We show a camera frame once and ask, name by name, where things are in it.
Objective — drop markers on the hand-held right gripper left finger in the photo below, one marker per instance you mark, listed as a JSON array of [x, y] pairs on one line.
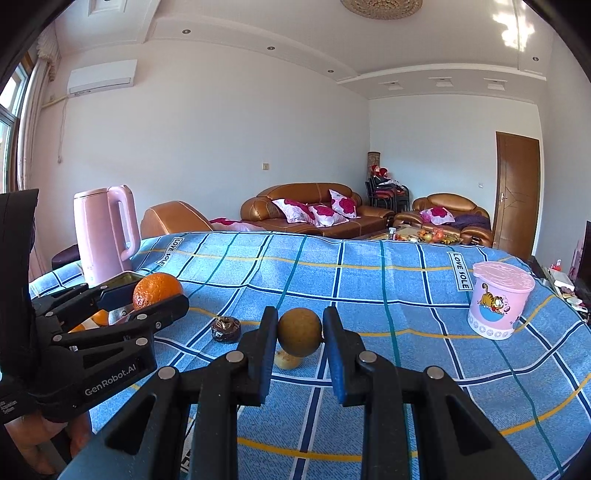
[[264, 355]]

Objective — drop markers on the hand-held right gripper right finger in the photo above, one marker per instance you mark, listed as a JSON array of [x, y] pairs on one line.
[[334, 355]]

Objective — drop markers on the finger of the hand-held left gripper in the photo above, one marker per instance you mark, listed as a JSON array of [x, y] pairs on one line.
[[152, 314], [92, 295]]

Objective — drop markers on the beige round pastry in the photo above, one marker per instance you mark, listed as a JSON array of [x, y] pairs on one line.
[[288, 360]]

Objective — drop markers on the metal tin box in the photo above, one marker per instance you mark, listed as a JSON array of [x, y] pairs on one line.
[[122, 278]]

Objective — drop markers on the brown round fruit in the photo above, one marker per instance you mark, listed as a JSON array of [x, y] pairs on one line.
[[299, 331]]

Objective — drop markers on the plate of fruits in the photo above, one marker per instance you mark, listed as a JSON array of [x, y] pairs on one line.
[[436, 236]]

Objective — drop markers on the person's left hand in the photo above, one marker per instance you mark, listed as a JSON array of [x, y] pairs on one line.
[[37, 438]]

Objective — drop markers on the dark wrapped pastry on table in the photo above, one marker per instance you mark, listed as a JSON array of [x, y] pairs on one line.
[[226, 330]]

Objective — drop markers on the dark stool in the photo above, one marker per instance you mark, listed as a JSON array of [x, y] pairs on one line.
[[64, 256]]

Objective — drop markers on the pink electric kettle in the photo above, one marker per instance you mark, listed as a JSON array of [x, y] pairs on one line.
[[99, 230]]

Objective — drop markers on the blue plaid tablecloth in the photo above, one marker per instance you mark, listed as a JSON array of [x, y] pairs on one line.
[[392, 286]]

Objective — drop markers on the brown leather armchair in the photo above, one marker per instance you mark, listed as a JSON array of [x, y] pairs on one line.
[[171, 219]]

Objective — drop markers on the red pink cloth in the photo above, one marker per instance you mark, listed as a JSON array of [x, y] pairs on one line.
[[231, 224]]

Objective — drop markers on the coffee table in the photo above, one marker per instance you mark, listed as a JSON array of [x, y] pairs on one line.
[[383, 234]]

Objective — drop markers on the white red floral pillow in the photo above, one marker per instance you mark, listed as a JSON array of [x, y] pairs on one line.
[[325, 214], [344, 203], [293, 210], [436, 213]]

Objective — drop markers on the long brown leather sofa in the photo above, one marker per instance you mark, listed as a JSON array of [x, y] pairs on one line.
[[295, 191]]

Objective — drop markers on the stack of dark chairs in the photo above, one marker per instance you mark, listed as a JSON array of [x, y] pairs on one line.
[[388, 194]]

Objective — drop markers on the pink cartoon cup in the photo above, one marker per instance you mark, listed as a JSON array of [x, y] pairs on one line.
[[501, 295]]

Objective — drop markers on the short brown leather sofa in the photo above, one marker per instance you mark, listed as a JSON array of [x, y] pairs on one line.
[[443, 201]]

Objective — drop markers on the light curtain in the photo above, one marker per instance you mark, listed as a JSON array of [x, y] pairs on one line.
[[34, 115]]

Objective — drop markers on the red stuffed toy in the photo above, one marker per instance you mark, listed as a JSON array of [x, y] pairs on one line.
[[379, 171]]

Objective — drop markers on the window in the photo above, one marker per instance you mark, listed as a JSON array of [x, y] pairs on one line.
[[9, 124]]

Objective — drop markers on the purple blanket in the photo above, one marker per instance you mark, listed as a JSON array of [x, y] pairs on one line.
[[471, 220]]

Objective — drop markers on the cluttered television stand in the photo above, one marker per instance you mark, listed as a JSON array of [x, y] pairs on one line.
[[561, 279]]

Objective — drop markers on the brown wooden door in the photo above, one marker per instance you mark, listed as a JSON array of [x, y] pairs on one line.
[[517, 194]]

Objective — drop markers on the black television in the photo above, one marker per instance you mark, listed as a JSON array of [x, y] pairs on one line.
[[587, 251]]

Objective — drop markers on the crystal ceiling lamp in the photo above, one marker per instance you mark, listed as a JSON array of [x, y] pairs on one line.
[[381, 7]]

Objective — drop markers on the white wall air conditioner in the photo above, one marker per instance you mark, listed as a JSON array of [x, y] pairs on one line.
[[101, 76]]

